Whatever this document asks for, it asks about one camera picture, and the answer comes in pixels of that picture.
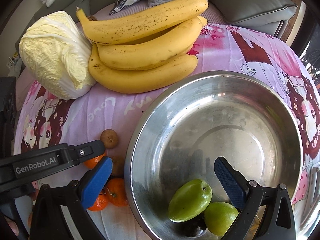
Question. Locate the pink cartoon print tablecloth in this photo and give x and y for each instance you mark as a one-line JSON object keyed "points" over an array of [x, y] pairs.
{"points": [[45, 120]]}

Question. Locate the napa cabbage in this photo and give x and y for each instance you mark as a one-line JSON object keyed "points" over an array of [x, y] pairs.
{"points": [[56, 53]]}

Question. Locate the person's left hand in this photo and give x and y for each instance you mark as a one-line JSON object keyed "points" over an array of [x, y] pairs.
{"points": [[13, 226]]}

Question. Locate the orange tangerine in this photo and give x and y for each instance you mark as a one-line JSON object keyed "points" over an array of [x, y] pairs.
{"points": [[115, 192], [100, 203], [91, 163]]}

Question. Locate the top spotted banana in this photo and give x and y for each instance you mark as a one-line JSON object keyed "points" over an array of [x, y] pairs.
{"points": [[140, 24]]}

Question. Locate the brown longan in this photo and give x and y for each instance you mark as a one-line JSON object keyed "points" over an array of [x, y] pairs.
{"points": [[118, 166], [109, 138]]}

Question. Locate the grey sofa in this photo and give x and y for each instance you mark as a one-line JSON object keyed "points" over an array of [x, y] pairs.
{"points": [[250, 5]]}

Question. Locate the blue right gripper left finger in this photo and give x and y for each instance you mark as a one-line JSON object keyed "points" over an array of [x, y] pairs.
{"points": [[48, 220]]}

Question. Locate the round green jujube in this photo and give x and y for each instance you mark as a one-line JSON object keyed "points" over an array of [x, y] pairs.
{"points": [[219, 216]]}

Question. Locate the dark cherry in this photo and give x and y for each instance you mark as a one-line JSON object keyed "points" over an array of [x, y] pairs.
{"points": [[194, 227]]}

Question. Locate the elongated green jujube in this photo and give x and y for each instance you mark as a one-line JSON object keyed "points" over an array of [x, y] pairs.
{"points": [[189, 201]]}

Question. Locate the hidden rear banana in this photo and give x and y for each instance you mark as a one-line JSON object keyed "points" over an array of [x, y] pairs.
{"points": [[199, 23]]}

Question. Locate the stainless steel round basin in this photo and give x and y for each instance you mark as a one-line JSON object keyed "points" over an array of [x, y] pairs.
{"points": [[206, 116]]}

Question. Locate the yellow banana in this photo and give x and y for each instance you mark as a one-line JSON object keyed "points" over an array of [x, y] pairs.
{"points": [[134, 82], [149, 54]]}

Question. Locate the middle yellow banana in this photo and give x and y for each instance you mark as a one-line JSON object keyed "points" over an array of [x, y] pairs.
{"points": [[149, 54]]}

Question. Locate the bottom yellow banana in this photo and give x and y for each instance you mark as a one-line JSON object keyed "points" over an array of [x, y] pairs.
{"points": [[134, 82]]}

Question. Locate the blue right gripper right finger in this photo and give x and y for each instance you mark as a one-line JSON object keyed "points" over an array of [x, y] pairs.
{"points": [[248, 196]]}

